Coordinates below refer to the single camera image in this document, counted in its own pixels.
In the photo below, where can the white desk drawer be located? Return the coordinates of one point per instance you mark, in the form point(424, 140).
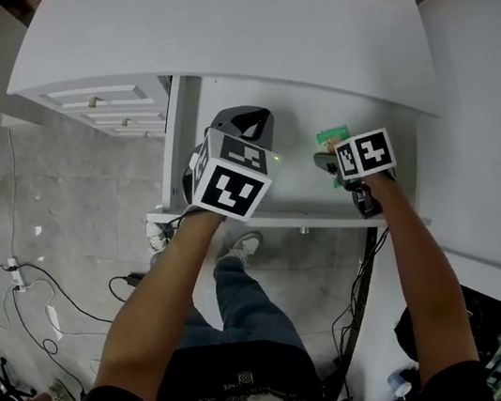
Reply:
point(305, 185)

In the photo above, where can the person's right forearm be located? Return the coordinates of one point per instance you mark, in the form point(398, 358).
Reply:
point(418, 262)

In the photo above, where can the person's black printed t-shirt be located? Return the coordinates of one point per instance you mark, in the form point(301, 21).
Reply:
point(246, 400)

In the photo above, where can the white side table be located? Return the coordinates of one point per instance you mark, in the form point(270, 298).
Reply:
point(491, 130)

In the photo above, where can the white desk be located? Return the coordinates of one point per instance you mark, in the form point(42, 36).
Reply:
point(201, 22)

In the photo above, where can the person's white shoe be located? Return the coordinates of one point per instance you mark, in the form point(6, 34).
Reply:
point(157, 236)
point(244, 246)

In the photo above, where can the person's left forearm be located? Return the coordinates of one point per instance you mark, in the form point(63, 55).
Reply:
point(154, 306)

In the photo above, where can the person's left white shoe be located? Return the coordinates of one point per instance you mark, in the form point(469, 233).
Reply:
point(157, 236)

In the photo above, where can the small white blue bottle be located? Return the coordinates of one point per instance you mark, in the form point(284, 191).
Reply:
point(399, 383)

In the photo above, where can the person's right white shoe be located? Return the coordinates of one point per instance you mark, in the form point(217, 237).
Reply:
point(244, 246)

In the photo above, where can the white panelled drawer front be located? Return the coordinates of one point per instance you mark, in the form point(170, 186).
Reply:
point(127, 117)
point(90, 98)

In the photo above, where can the black power adapter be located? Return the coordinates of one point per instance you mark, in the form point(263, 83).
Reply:
point(135, 278)

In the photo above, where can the small green packet item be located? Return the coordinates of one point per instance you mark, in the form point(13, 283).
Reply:
point(329, 136)

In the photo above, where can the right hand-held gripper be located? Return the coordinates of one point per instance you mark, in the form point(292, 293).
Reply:
point(366, 154)

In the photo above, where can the person's blue jeans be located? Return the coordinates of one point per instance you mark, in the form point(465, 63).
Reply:
point(253, 304)

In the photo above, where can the white power strip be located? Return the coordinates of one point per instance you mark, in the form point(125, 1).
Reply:
point(15, 274)

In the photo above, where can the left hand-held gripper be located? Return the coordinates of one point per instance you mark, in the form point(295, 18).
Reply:
point(230, 193)

